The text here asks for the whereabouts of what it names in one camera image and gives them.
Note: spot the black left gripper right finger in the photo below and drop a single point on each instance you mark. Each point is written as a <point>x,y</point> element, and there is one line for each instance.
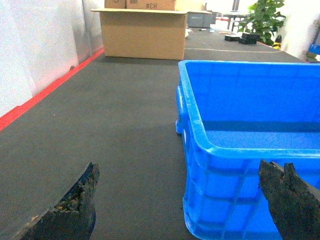
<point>293,203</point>

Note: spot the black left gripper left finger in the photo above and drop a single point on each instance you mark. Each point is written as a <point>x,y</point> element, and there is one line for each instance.
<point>72,218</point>

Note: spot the large blue plastic crate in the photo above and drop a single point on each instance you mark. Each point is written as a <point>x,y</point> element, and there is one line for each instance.
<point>231,115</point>

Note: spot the large open cardboard box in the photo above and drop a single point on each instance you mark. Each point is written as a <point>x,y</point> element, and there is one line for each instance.
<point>143,34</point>

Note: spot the stacked cardboard box H3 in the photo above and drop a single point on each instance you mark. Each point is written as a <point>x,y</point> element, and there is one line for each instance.
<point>162,5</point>

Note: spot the black blocks on table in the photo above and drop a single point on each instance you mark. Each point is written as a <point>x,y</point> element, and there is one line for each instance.
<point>244,38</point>

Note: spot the green potted plant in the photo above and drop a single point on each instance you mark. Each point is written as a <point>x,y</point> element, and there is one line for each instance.
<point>264,19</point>

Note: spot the grey plastic bin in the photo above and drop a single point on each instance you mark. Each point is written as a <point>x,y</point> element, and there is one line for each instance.
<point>200,19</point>

